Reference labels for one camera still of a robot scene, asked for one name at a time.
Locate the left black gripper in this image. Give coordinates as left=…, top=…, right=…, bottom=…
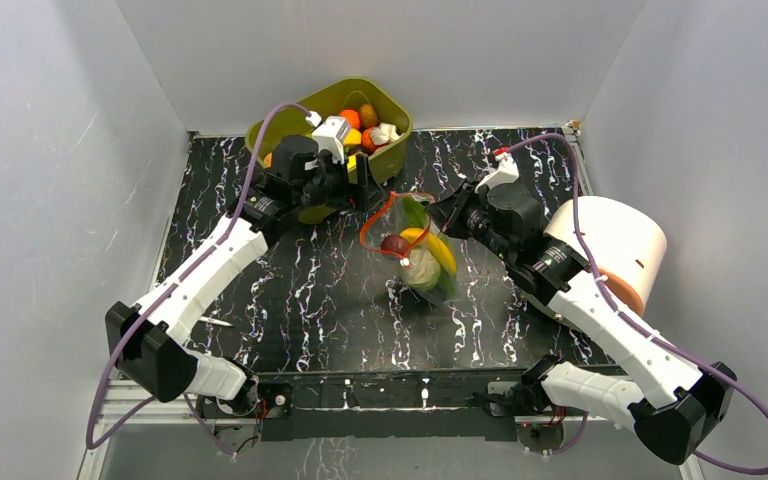
left=296, top=150, right=385, bottom=215

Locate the green white cabbage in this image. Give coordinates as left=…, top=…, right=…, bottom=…
left=399, top=247, right=442, bottom=291

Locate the clear zip top bag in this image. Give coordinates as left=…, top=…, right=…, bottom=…
left=359, top=191, right=462, bottom=307

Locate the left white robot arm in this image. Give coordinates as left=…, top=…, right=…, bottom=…
left=105, top=135, right=383, bottom=416

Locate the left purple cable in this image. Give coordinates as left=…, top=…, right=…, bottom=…
left=85, top=101, right=322, bottom=452

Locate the green leafy vegetable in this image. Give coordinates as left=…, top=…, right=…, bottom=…
left=401, top=196, right=429, bottom=229

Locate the round orange fruit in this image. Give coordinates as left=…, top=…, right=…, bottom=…
left=338, top=109, right=362, bottom=131

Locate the yellow bell pepper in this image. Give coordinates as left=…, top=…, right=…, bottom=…
left=343, top=128, right=363, bottom=148

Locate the yellow banana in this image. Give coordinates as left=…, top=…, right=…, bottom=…
left=399, top=227, right=431, bottom=249
left=427, top=233, right=457, bottom=274

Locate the olive green plastic bin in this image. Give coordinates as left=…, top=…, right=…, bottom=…
left=227, top=79, right=411, bottom=233

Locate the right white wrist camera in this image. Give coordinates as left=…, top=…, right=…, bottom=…
left=475, top=148, right=520, bottom=195

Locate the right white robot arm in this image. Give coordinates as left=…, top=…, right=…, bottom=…
left=425, top=182, right=737, bottom=465

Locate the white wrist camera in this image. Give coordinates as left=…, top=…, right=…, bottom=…
left=311, top=116, right=351, bottom=165
left=475, top=148, right=520, bottom=195

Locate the brown kiwi fruit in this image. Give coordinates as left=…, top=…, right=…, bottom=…
left=358, top=104, right=380, bottom=130

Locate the wrinkled orange red fruit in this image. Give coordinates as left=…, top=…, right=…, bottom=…
left=361, top=128, right=378, bottom=155

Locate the dark purple fruit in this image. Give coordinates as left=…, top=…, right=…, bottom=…
left=380, top=234, right=411, bottom=261

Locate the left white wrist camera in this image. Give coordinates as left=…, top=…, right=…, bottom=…
left=311, top=116, right=351, bottom=165

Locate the white orange cylinder drum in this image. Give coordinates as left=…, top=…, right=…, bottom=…
left=578, top=195, right=667, bottom=316

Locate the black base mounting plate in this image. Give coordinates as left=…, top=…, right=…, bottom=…
left=259, top=368, right=536, bottom=442

